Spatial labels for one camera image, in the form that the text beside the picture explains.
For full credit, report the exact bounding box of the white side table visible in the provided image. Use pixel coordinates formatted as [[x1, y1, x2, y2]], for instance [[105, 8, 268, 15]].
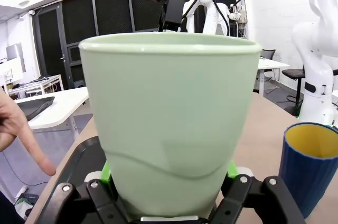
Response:
[[14, 86, 90, 140]]

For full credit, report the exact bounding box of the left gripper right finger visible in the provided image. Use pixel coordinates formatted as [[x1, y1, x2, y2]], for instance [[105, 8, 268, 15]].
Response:
[[208, 160, 304, 224]]

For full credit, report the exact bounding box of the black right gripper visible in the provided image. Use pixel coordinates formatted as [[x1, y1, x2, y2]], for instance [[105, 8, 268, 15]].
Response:
[[158, 0, 199, 33]]

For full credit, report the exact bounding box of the black round stool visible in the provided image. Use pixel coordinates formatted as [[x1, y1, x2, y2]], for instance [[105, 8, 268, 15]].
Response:
[[281, 67, 307, 115]]

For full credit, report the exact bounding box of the black tray with handle cutout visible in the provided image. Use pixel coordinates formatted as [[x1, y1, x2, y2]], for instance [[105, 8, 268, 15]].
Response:
[[16, 96, 55, 120]]

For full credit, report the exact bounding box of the black mesh office chair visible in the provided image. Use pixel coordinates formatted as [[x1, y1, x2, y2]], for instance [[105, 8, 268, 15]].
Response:
[[260, 49, 277, 77]]

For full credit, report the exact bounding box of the blue cup yellow inside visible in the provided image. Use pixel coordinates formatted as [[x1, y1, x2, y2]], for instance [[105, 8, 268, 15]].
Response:
[[278, 121, 338, 219]]

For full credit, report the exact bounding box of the person in black shirt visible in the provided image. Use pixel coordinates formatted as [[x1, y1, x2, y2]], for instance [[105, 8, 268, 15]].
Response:
[[0, 190, 26, 224]]

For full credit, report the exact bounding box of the black plastic serving tray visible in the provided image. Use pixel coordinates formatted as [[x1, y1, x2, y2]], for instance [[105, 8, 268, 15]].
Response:
[[34, 136, 111, 224]]

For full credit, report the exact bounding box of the white shelf cart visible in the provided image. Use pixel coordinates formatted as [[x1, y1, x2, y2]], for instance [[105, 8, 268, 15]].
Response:
[[7, 74, 64, 100]]

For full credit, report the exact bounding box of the tall pale green cup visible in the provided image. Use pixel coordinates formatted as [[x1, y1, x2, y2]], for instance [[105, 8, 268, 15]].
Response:
[[78, 32, 262, 218]]

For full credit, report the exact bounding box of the person's right hand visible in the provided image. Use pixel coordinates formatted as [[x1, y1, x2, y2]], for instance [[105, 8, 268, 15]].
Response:
[[0, 88, 57, 176]]

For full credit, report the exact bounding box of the white desk with legs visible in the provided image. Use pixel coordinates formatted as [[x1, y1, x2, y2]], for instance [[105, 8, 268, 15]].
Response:
[[257, 57, 291, 95]]

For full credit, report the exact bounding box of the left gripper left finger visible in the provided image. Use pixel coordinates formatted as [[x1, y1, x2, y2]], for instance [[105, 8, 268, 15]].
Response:
[[36, 160, 133, 224]]

